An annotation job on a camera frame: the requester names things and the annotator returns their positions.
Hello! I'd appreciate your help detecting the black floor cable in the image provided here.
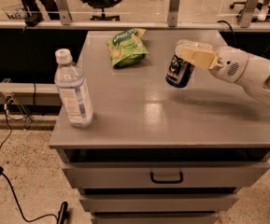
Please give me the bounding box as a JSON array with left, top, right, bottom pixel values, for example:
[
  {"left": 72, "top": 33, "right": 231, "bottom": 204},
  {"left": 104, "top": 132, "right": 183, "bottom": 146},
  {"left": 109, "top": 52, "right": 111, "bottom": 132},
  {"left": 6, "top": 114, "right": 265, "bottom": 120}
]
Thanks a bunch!
[{"left": 0, "top": 98, "right": 59, "bottom": 223}]

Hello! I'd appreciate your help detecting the black power adapter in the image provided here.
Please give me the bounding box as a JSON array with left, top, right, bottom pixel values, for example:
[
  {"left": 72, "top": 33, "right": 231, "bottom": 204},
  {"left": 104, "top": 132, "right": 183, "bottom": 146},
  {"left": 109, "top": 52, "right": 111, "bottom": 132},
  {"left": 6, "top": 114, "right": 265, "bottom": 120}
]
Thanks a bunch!
[{"left": 25, "top": 14, "right": 43, "bottom": 27}]

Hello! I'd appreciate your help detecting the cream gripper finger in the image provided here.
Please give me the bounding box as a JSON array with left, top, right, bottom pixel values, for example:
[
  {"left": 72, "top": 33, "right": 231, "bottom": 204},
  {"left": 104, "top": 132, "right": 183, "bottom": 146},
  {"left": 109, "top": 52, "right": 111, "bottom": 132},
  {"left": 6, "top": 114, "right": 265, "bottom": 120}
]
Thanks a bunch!
[
  {"left": 180, "top": 47, "right": 218, "bottom": 70},
  {"left": 186, "top": 40, "right": 213, "bottom": 51}
]

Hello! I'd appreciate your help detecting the grey drawer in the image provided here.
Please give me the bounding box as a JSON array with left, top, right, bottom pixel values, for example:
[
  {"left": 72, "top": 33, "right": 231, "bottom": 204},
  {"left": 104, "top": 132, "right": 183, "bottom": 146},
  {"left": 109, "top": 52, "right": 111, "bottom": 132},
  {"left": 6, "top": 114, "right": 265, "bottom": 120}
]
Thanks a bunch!
[
  {"left": 79, "top": 194, "right": 238, "bottom": 213},
  {"left": 63, "top": 161, "right": 270, "bottom": 189},
  {"left": 91, "top": 213, "right": 218, "bottom": 224}
]

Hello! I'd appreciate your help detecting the grey drawer cabinet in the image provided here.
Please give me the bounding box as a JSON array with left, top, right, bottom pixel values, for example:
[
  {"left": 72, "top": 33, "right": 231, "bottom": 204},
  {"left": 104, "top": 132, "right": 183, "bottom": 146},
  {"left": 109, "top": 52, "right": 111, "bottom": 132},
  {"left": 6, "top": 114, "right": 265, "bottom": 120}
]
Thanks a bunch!
[{"left": 48, "top": 29, "right": 270, "bottom": 224}]

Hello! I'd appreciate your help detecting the clear plastic water bottle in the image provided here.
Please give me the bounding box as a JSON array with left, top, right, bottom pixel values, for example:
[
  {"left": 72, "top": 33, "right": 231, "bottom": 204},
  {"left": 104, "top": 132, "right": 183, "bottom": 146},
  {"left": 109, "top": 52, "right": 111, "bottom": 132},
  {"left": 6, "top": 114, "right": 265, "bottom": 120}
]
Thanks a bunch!
[{"left": 54, "top": 49, "right": 93, "bottom": 127}]

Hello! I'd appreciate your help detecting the blue pepsi can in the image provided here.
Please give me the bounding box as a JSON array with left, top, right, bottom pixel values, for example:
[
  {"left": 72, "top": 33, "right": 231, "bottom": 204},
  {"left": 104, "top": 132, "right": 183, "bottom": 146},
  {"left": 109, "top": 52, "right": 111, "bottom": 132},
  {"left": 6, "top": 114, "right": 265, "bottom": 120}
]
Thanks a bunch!
[{"left": 165, "top": 40, "right": 196, "bottom": 89}]

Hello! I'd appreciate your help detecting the black cable behind cabinet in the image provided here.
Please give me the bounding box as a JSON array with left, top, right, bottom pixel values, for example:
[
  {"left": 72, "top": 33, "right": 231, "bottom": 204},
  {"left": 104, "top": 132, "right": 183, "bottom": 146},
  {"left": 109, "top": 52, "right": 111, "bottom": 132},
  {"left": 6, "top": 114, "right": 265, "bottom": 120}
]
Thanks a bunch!
[{"left": 217, "top": 20, "right": 237, "bottom": 47}]

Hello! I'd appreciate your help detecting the metal railing post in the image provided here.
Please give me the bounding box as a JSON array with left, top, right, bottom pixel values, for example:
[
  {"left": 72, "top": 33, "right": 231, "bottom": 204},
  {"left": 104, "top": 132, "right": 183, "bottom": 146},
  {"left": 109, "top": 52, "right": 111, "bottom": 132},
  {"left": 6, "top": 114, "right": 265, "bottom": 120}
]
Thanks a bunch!
[
  {"left": 167, "top": 0, "right": 180, "bottom": 27},
  {"left": 237, "top": 0, "right": 259, "bottom": 28},
  {"left": 56, "top": 0, "right": 72, "bottom": 25}
]

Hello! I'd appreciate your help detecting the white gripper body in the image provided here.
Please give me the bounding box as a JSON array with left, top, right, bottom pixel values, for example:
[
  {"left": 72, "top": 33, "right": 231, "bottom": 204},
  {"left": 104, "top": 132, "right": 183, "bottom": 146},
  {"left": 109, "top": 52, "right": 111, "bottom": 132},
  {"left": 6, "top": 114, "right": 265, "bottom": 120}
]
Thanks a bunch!
[{"left": 209, "top": 46, "right": 249, "bottom": 83}]

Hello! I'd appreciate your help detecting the left metal railing post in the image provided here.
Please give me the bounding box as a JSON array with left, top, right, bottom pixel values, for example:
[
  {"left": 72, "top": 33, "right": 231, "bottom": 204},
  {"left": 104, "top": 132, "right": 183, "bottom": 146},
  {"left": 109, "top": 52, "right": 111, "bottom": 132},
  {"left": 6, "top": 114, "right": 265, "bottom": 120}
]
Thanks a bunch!
[{"left": 56, "top": 0, "right": 72, "bottom": 25}]

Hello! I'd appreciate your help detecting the middle grey drawer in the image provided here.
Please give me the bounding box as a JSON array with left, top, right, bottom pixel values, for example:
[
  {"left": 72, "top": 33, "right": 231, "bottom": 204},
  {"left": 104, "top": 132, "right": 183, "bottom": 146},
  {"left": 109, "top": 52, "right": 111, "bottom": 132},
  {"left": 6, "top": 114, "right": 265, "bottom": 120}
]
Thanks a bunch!
[{"left": 79, "top": 194, "right": 238, "bottom": 213}]

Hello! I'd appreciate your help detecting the bottom grey drawer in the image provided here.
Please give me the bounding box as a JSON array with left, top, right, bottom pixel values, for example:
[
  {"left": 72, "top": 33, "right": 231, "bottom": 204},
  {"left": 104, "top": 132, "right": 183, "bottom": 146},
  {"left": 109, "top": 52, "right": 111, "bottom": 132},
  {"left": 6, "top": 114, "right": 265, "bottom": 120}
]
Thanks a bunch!
[{"left": 91, "top": 213, "right": 218, "bottom": 224}]

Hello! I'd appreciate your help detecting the green snack bag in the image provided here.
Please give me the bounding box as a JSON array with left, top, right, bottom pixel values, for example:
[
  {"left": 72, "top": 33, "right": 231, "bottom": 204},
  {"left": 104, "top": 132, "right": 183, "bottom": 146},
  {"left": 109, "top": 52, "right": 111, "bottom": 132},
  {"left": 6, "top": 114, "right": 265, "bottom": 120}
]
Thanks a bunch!
[{"left": 107, "top": 28, "right": 149, "bottom": 67}]

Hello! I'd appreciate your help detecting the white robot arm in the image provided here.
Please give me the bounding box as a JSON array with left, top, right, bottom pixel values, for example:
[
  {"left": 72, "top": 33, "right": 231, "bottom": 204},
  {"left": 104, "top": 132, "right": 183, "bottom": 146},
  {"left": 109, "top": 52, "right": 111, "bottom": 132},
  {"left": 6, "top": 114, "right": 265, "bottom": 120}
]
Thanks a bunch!
[{"left": 178, "top": 39, "right": 270, "bottom": 106}]

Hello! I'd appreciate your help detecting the top grey drawer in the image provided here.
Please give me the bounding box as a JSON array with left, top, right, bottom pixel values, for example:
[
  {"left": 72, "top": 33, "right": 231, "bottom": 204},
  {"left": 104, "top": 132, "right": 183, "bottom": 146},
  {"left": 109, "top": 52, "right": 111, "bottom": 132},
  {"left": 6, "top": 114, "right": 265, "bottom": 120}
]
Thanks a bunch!
[{"left": 63, "top": 161, "right": 270, "bottom": 189}]

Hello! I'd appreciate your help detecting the right metal railing post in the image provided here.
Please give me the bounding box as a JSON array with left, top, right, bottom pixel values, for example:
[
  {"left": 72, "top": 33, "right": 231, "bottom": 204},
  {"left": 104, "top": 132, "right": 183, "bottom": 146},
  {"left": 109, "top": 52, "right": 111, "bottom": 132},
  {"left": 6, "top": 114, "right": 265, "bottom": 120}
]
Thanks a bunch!
[{"left": 237, "top": 0, "right": 259, "bottom": 28}]

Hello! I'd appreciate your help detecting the middle metal railing post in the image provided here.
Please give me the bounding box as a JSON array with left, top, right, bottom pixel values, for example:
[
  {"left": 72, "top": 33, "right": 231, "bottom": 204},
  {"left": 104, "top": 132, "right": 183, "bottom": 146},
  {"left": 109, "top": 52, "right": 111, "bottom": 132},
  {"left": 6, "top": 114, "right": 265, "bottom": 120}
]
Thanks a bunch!
[{"left": 167, "top": 0, "right": 180, "bottom": 27}]

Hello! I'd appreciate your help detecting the black drawer handle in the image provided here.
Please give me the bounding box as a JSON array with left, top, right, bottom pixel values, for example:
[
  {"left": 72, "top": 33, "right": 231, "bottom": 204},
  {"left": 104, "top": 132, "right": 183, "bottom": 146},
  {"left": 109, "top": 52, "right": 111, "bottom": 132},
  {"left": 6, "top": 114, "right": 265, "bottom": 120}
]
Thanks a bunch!
[{"left": 149, "top": 172, "right": 184, "bottom": 185}]

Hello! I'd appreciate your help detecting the metal horizontal rail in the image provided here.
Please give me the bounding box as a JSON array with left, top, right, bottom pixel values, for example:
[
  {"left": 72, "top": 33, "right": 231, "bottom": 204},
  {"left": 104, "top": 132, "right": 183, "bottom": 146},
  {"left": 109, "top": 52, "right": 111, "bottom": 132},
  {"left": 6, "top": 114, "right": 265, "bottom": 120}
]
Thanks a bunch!
[{"left": 0, "top": 20, "right": 270, "bottom": 34}]

